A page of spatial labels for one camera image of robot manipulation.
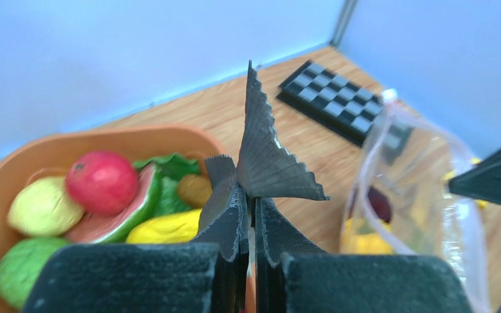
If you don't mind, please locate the green lettuce leaf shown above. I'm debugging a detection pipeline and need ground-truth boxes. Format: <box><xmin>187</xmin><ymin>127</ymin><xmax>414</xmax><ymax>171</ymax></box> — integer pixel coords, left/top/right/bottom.
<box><xmin>132</xmin><ymin>153</ymin><xmax>200</xmax><ymax>216</ymax></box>

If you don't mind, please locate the yellow lemon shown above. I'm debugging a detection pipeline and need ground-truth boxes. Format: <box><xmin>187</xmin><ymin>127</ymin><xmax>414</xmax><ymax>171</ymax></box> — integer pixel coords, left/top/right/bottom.
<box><xmin>7</xmin><ymin>176</ymin><xmax>84</xmax><ymax>237</ymax></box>

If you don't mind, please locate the dark red apple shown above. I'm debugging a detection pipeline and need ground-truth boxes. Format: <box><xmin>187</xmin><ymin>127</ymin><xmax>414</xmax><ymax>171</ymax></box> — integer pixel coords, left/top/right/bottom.
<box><xmin>347</xmin><ymin>186</ymin><xmax>392</xmax><ymax>224</ymax></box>

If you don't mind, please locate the brown kiwi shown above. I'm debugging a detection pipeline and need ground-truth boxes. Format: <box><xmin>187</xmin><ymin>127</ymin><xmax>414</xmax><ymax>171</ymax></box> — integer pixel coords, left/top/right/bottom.
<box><xmin>176</xmin><ymin>174</ymin><xmax>212</xmax><ymax>209</ymax></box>

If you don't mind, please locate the yellow corn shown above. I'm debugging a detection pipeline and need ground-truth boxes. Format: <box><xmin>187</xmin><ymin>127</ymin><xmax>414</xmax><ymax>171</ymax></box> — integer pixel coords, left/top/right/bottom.
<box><xmin>125</xmin><ymin>209</ymin><xmax>202</xmax><ymax>244</ymax></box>

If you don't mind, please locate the watermelon slice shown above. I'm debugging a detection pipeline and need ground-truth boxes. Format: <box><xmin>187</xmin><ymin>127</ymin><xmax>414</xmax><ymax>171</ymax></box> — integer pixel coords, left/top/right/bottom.
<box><xmin>65</xmin><ymin>163</ymin><xmax>162</xmax><ymax>244</ymax></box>

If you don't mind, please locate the clear zip top bag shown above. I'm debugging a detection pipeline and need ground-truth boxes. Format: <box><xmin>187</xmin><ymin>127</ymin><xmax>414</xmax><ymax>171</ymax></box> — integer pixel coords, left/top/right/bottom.
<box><xmin>351</xmin><ymin>89</ymin><xmax>491</xmax><ymax>312</ymax></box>

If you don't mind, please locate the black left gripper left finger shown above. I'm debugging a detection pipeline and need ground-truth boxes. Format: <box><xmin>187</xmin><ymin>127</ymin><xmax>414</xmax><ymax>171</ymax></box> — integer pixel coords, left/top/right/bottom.
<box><xmin>22</xmin><ymin>186</ymin><xmax>249</xmax><ymax>312</ymax></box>

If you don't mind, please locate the black white checkerboard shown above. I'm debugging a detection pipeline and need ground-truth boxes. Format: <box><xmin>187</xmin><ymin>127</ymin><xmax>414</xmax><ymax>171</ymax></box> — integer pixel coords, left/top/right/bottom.
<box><xmin>275</xmin><ymin>59</ymin><xmax>415</xmax><ymax>165</ymax></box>

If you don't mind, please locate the green lime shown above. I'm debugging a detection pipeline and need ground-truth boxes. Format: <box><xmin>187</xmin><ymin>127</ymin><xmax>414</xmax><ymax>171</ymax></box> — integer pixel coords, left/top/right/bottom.
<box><xmin>0</xmin><ymin>237</ymin><xmax>70</xmax><ymax>310</ymax></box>

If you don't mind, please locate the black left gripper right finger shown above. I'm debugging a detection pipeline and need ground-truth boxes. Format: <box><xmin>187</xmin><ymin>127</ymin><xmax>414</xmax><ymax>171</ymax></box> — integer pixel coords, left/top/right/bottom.
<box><xmin>254</xmin><ymin>198</ymin><xmax>472</xmax><ymax>312</ymax></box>

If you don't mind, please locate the orange plastic basket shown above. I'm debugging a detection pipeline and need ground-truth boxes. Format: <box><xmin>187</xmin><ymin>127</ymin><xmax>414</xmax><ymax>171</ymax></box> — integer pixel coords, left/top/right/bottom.
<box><xmin>0</xmin><ymin>124</ymin><xmax>225</xmax><ymax>312</ymax></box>

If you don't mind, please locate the yellow bell pepper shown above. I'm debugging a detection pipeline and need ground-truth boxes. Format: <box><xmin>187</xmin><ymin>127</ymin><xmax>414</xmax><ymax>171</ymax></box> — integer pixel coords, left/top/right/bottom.
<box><xmin>339</xmin><ymin>218</ymin><xmax>393</xmax><ymax>255</ymax></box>

